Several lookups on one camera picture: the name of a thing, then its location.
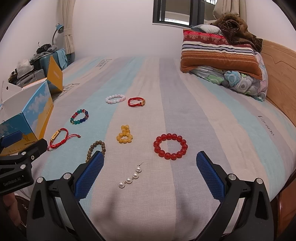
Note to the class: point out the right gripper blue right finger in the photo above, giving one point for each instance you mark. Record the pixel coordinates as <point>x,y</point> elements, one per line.
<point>244,212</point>

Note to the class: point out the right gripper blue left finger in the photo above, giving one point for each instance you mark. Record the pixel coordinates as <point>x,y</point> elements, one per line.
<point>55,212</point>

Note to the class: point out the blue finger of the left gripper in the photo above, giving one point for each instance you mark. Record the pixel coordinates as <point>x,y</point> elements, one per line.
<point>10,139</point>

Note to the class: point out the person's left hand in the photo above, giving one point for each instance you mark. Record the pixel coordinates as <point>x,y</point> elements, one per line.
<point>11,206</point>

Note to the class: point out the blue yellow cardboard box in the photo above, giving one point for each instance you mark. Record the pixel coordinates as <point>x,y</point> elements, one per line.
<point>28,109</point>

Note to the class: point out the grey suitcase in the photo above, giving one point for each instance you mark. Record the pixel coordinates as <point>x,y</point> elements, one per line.
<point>26,79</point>

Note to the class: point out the teal suitcase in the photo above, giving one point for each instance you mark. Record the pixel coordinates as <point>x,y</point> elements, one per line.
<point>59,56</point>

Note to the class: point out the pearl drop earring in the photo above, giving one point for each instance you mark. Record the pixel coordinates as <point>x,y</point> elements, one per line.
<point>133,177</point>

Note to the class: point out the blue desk lamp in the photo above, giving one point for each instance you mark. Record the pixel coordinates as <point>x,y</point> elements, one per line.
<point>59,29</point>

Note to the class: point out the striped bed sheet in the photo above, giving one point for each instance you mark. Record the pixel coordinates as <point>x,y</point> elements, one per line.
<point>147,110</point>

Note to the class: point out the beige curtain left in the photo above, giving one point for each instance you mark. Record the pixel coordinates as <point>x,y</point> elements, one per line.
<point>66,10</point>

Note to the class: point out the beige curtain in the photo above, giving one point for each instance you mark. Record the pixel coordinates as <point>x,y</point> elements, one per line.
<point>236,7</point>
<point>66,10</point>

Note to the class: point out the wooden headboard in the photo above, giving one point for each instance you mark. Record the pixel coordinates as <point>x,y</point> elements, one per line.
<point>280,64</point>

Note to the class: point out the striped red orange pillow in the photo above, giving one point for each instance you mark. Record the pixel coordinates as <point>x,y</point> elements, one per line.
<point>206,49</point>

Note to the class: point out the brown fleece blanket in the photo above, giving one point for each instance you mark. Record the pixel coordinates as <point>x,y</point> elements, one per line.
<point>235,30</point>

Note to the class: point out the grey white pillow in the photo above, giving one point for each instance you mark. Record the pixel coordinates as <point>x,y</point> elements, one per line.
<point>210,29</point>

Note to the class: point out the dark framed window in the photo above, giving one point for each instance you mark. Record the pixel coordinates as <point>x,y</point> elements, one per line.
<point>184,13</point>

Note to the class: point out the beige curtain right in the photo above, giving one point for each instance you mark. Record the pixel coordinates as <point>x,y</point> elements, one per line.
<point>236,7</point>

